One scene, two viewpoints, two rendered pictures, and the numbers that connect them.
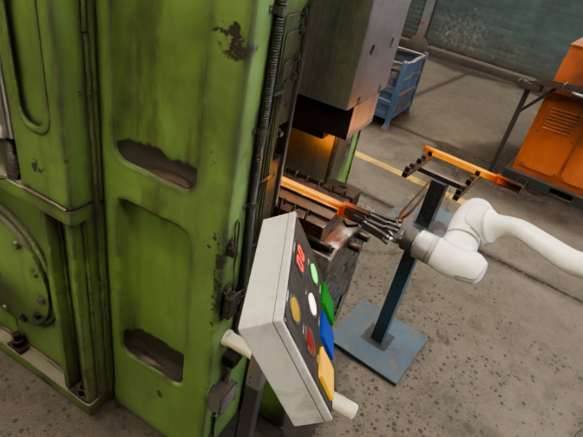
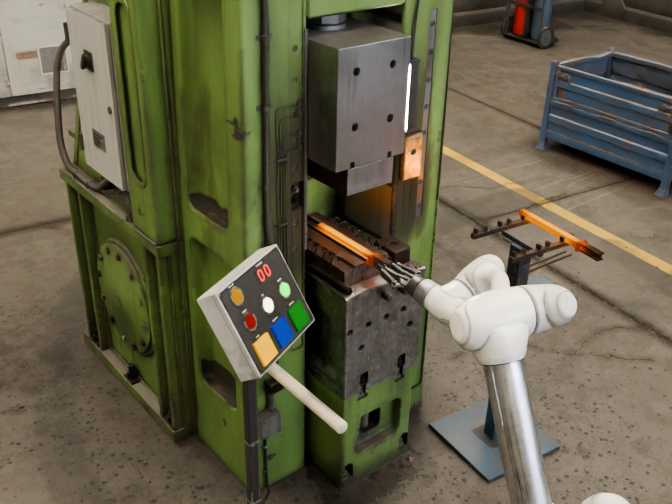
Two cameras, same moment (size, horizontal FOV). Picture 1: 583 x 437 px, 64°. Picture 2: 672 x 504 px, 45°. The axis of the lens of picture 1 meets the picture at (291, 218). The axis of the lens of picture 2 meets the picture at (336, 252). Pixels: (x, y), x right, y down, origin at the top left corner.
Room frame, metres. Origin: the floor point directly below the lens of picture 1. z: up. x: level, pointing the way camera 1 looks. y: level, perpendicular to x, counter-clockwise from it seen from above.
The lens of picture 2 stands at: (-0.99, -1.20, 2.40)
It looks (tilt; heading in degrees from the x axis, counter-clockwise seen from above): 29 degrees down; 28
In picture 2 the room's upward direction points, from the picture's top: 1 degrees clockwise
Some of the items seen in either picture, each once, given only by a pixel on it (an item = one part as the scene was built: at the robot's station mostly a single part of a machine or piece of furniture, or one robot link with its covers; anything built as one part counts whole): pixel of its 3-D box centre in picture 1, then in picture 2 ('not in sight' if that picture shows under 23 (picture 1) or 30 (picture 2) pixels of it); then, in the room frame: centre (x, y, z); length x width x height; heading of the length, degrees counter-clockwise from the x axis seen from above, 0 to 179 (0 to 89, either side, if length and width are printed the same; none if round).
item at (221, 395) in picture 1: (221, 394); (267, 422); (0.98, 0.11, 0.36); 0.09 x 0.07 x 0.12; 157
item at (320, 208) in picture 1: (279, 195); (329, 246); (1.34, 0.05, 0.96); 0.42 x 0.20 x 0.09; 67
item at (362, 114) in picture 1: (298, 92); (331, 156); (1.34, 0.05, 1.32); 0.42 x 0.20 x 0.10; 67
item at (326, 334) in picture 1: (324, 335); (281, 332); (0.72, -0.12, 1.01); 0.07 x 0.05 x 0.07; 2
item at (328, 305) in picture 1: (325, 303); (297, 316); (0.82, -0.12, 1.01); 0.07 x 0.05 x 0.07; 2
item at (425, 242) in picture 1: (423, 245); (427, 293); (1.17, -0.41, 0.99); 0.09 x 0.06 x 0.09; 157
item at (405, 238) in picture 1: (401, 235); (412, 283); (1.20, -0.34, 0.99); 0.09 x 0.08 x 0.07; 67
